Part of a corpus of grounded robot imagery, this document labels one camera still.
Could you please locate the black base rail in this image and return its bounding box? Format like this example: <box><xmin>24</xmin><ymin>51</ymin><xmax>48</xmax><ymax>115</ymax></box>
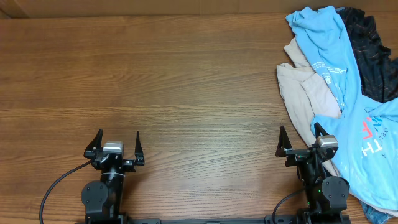
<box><xmin>75</xmin><ymin>214</ymin><xmax>351</xmax><ymax>224</ymax></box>

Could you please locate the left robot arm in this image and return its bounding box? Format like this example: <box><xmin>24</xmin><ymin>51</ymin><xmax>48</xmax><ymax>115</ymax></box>
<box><xmin>81</xmin><ymin>129</ymin><xmax>145</xmax><ymax>223</ymax></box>

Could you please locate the light blue printed t-shirt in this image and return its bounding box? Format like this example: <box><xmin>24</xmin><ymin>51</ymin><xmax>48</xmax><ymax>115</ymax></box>
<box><xmin>286</xmin><ymin>6</ymin><xmax>397</xmax><ymax>210</ymax></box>

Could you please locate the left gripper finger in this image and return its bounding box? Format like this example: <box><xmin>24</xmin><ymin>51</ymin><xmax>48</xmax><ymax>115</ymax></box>
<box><xmin>85</xmin><ymin>129</ymin><xmax>103</xmax><ymax>151</ymax></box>
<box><xmin>134</xmin><ymin>131</ymin><xmax>144</xmax><ymax>157</ymax></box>

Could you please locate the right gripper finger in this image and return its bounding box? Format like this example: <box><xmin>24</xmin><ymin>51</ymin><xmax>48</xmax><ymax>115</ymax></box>
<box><xmin>314</xmin><ymin>122</ymin><xmax>328</xmax><ymax>138</ymax></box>
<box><xmin>277</xmin><ymin>126</ymin><xmax>292</xmax><ymax>150</ymax></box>

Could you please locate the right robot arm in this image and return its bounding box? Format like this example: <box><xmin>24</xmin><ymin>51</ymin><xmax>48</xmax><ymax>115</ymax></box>
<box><xmin>271</xmin><ymin>123</ymin><xmax>351</xmax><ymax>224</ymax></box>

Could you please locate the dark patterned garment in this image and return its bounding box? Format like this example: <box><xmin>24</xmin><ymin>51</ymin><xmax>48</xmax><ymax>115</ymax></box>
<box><xmin>337</xmin><ymin>7</ymin><xmax>397</xmax><ymax>103</ymax></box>

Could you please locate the beige garment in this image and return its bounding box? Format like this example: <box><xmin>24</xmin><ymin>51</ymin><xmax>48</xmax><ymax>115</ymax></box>
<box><xmin>277</xmin><ymin>39</ymin><xmax>341</xmax><ymax>146</ymax></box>

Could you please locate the blue denim garment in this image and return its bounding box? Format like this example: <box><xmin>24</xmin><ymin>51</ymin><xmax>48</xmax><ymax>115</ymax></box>
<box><xmin>360</xmin><ymin>201</ymin><xmax>393</xmax><ymax>224</ymax></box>

